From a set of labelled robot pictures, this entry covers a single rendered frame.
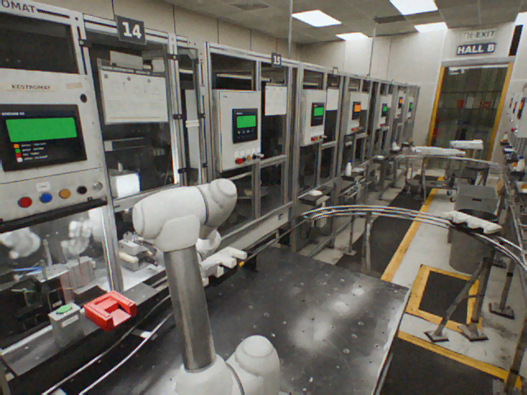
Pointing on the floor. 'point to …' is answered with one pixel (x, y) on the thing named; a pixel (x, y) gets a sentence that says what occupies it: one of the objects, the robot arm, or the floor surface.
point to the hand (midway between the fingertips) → (139, 247)
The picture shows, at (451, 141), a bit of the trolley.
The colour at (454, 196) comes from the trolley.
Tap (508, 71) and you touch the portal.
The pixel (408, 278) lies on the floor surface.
